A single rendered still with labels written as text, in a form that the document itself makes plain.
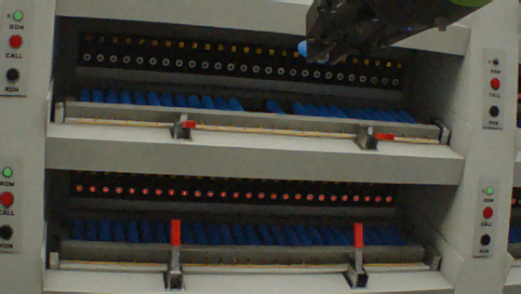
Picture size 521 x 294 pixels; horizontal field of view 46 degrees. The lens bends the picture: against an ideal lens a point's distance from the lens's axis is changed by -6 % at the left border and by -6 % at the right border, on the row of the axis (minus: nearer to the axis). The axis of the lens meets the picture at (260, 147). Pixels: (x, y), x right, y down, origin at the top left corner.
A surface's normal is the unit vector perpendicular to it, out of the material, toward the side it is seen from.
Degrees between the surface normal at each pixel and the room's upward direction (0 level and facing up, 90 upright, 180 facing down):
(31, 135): 90
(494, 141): 90
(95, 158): 111
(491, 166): 90
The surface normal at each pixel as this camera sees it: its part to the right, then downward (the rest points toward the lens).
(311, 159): 0.22, 0.38
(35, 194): 0.25, 0.03
